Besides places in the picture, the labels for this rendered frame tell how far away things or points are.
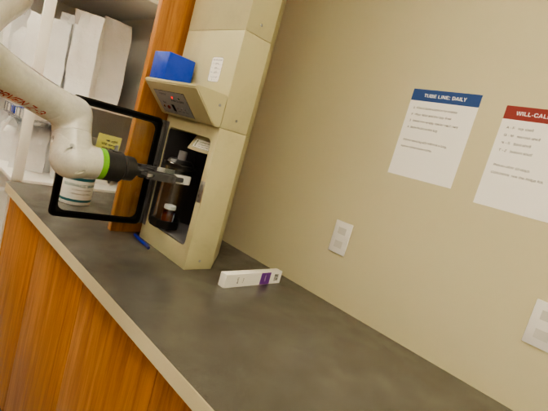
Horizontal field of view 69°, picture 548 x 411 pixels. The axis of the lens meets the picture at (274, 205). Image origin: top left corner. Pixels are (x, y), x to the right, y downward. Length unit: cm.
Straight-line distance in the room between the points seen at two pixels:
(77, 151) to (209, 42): 56
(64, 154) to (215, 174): 43
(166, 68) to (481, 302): 116
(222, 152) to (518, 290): 91
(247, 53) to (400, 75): 50
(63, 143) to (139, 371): 62
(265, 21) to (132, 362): 103
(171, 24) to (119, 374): 114
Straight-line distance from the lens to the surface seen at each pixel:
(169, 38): 157
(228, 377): 86
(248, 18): 131
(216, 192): 130
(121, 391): 111
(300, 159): 157
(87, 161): 120
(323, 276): 146
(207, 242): 135
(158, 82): 139
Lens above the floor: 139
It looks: 8 degrees down
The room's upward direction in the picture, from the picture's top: 16 degrees clockwise
